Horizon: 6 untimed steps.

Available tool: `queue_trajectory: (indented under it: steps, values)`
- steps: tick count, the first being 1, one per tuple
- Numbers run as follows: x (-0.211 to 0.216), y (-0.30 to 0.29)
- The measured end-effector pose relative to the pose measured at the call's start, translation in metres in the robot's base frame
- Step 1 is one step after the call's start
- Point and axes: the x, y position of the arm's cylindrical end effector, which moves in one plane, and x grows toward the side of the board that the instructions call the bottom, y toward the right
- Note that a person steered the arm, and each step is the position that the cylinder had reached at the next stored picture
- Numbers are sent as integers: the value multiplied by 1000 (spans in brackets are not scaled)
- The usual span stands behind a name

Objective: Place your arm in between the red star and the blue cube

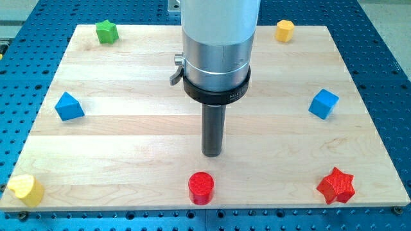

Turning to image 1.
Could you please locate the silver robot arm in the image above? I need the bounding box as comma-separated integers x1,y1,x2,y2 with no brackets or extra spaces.
170,0,260,106

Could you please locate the blue cube block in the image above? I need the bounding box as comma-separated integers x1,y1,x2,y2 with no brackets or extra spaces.
308,89,339,120

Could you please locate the green star block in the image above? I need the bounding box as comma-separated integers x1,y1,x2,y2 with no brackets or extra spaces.
96,20,119,44

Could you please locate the red star block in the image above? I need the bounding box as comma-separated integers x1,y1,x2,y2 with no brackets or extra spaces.
317,167,356,205

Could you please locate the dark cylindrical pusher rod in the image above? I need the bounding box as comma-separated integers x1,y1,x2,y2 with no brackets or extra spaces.
202,104,226,157

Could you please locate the red cylinder block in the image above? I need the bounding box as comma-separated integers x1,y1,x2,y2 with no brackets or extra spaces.
188,172,214,205

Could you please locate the wooden board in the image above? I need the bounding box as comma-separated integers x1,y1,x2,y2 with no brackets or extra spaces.
13,24,410,211

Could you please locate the yellow hexagon block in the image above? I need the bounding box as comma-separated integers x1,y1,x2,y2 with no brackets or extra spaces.
275,20,295,42

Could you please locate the blue triangle block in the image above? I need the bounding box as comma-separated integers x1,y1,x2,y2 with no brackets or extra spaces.
55,92,85,121

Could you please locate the blue perforated table plate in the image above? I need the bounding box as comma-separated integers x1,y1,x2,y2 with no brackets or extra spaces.
1,0,410,230

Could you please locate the yellow heart block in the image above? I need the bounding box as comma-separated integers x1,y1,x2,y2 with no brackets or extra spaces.
7,175,45,208

